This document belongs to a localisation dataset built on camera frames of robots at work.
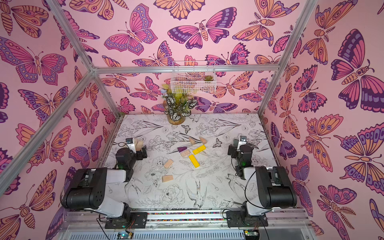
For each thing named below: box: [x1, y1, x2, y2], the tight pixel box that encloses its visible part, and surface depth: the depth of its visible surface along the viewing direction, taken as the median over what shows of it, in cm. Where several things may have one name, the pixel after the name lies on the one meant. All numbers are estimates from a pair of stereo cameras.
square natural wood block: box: [180, 149, 191, 158], surface depth 99 cm
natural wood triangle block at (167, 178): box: [161, 175, 174, 183], surface depth 90 cm
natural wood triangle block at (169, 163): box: [164, 159, 174, 169], surface depth 96 cm
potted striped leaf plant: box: [161, 84, 198, 125], surface depth 97 cm
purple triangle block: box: [177, 146, 188, 153], surface depth 102 cm
